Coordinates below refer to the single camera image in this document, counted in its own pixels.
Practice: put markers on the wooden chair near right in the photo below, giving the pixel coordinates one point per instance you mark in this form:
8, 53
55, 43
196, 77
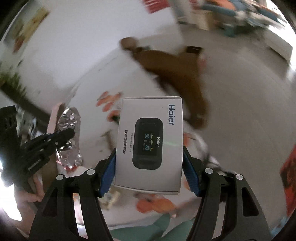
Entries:
172, 70

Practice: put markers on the white Haier oximeter box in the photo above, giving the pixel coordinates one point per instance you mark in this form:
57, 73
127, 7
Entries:
149, 147

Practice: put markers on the clear wrapper brown strip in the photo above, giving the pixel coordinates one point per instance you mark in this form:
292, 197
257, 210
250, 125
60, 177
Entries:
109, 139

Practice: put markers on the person left hand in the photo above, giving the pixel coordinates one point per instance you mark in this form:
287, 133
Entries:
24, 197

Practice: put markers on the potted green plant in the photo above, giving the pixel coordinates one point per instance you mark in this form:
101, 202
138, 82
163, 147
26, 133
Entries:
11, 82

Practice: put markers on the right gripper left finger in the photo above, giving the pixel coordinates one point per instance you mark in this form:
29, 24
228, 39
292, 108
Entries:
55, 218

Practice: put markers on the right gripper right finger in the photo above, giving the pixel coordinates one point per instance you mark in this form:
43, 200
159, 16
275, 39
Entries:
229, 209

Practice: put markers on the silver foil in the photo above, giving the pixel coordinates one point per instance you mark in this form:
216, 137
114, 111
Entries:
68, 154

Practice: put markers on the cardboard box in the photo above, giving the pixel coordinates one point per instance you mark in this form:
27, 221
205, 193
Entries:
204, 19

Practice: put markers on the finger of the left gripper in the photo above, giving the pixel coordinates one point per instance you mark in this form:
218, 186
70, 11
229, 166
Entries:
60, 138

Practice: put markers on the green trouser legs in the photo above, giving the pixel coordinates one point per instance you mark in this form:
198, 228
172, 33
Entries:
154, 231

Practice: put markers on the red wall hanging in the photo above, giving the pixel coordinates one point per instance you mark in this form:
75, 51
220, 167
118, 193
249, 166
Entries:
153, 6

